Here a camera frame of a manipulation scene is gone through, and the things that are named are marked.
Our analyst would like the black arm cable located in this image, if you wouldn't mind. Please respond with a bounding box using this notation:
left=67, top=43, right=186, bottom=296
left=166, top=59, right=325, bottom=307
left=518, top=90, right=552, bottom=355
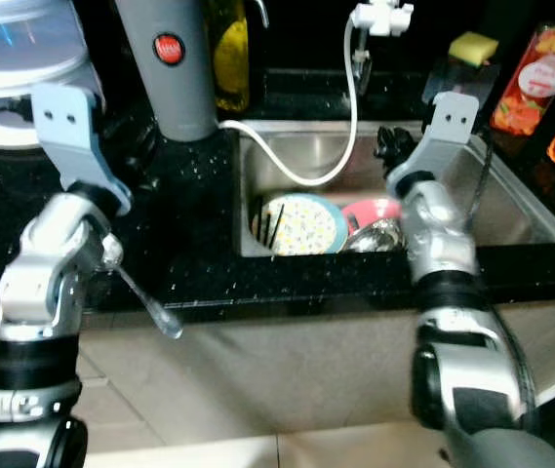
left=0, top=97, right=39, bottom=126
left=462, top=136, right=497, bottom=230

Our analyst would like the chrome tap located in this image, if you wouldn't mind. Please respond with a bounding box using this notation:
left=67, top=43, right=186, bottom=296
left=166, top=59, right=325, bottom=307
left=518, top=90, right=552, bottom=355
left=350, top=39, right=374, bottom=94

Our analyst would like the yellow oil bottle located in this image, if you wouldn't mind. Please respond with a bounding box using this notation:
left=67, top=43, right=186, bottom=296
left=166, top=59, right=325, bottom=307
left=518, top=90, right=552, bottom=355
left=209, top=0, right=251, bottom=113

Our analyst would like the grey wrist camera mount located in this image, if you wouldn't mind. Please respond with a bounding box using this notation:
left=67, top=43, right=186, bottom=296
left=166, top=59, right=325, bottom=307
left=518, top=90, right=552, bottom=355
left=386, top=91, right=481, bottom=196
left=31, top=83, right=132, bottom=215

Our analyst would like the black chopstick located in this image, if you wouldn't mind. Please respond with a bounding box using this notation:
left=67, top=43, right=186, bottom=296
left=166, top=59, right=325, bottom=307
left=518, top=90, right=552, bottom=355
left=272, top=205, right=288, bottom=245

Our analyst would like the beige kitchen cabinet front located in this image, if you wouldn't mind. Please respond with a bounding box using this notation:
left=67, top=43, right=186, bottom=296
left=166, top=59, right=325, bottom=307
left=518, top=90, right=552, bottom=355
left=0, top=297, right=555, bottom=445

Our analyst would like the clear stacked plastic container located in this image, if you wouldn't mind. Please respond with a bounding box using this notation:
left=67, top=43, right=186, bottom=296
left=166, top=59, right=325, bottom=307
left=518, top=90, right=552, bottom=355
left=0, top=0, right=93, bottom=152

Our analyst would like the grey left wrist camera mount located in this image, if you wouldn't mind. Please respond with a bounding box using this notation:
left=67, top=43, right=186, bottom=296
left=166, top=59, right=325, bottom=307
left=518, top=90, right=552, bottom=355
left=31, top=83, right=132, bottom=215

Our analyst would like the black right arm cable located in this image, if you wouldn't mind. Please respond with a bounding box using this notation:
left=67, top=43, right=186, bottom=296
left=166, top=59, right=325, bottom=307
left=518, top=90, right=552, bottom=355
left=462, top=136, right=497, bottom=230

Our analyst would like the floral plate with blue rim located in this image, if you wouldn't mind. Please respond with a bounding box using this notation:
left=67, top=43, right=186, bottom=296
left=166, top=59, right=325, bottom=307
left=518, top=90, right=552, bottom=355
left=253, top=193, right=348, bottom=256

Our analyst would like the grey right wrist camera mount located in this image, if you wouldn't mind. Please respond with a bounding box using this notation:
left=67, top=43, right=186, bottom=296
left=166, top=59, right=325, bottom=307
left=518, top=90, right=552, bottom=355
left=386, top=91, right=481, bottom=196

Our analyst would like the stainless steel kitchen sink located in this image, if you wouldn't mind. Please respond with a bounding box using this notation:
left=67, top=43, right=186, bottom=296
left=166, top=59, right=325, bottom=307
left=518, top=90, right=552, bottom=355
left=233, top=122, right=555, bottom=257

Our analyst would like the white tap filter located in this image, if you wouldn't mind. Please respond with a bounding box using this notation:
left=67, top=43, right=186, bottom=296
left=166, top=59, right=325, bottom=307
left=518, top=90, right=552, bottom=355
left=350, top=0, right=415, bottom=38

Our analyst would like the stainless steel bowl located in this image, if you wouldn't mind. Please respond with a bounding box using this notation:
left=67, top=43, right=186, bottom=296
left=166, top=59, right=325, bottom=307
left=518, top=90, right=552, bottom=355
left=345, top=216, right=405, bottom=254

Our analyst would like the white flexible hose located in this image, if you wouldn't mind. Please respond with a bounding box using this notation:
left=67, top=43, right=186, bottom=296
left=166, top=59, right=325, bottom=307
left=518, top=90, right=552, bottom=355
left=218, top=19, right=361, bottom=188

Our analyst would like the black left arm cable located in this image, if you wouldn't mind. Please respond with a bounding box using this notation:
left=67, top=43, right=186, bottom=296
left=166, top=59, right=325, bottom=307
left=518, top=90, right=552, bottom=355
left=0, top=97, right=39, bottom=126

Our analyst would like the red peach refill pouch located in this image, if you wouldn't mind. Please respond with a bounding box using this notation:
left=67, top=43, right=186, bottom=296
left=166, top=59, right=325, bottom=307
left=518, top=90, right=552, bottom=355
left=490, top=24, right=555, bottom=137

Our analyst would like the grey bottle with red label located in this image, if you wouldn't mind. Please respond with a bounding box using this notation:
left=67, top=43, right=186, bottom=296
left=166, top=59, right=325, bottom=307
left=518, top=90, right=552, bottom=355
left=116, top=0, right=219, bottom=142

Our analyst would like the yellow sponge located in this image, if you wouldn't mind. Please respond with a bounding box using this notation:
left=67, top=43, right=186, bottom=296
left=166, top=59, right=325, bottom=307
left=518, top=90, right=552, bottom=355
left=448, top=31, right=500, bottom=66

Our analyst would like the pink plastic plate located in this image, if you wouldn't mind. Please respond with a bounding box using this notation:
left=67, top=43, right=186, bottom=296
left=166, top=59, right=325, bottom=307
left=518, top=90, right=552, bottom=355
left=340, top=198, right=405, bottom=235

